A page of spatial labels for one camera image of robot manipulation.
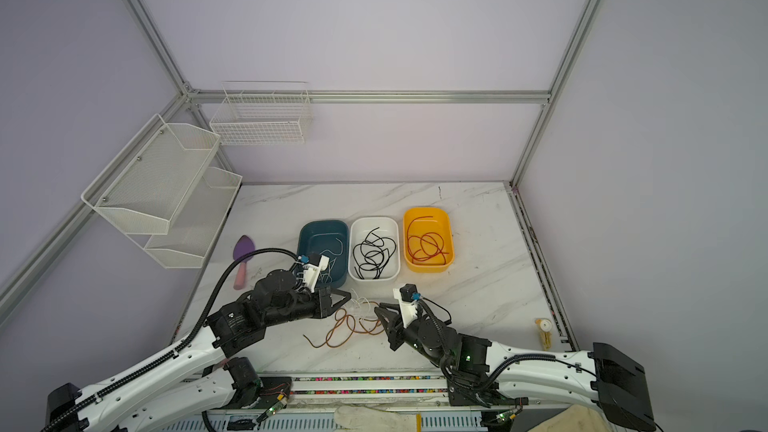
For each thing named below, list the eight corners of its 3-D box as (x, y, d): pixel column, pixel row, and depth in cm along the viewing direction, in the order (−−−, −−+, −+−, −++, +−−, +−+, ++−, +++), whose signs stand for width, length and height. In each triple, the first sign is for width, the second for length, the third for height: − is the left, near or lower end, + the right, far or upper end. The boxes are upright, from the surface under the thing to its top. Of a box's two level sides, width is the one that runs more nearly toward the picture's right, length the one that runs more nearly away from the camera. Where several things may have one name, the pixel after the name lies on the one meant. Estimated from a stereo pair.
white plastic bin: (345, 285, 94) (343, 276, 89) (352, 225, 109) (350, 216, 105) (399, 285, 94) (400, 277, 90) (398, 225, 109) (399, 216, 105)
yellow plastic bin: (404, 272, 97) (404, 265, 94) (402, 216, 113) (403, 208, 109) (457, 272, 97) (459, 265, 94) (448, 216, 113) (450, 208, 109)
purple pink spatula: (235, 291, 93) (230, 286, 91) (239, 241, 106) (235, 235, 103) (252, 287, 94) (248, 282, 92) (255, 238, 107) (251, 232, 104)
